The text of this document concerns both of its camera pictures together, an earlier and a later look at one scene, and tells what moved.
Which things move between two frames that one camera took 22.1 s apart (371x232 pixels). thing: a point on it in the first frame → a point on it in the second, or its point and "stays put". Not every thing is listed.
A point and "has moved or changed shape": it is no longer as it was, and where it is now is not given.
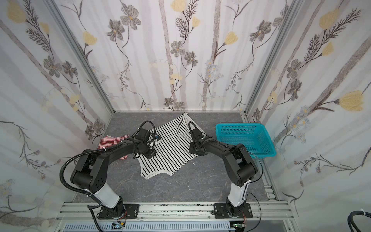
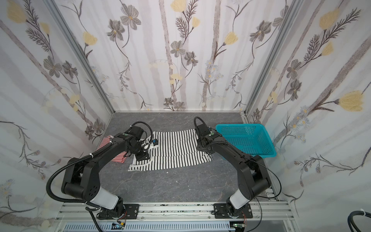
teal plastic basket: [255, 137] stays put
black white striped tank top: [172, 150] has moved or changed shape
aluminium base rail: [85, 212] stays put
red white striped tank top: [107, 140] stays put
